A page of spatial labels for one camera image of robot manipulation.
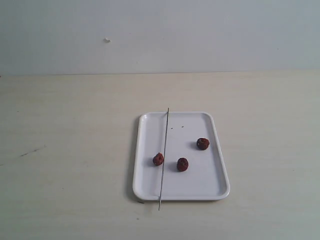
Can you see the thin metal skewer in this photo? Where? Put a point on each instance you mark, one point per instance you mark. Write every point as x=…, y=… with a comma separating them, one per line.
x=164, y=158

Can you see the dried red fruit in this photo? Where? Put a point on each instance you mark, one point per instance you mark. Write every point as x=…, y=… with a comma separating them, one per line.
x=158, y=159
x=202, y=143
x=182, y=164

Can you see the white rectangular plastic tray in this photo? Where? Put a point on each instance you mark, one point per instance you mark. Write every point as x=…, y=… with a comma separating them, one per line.
x=205, y=179

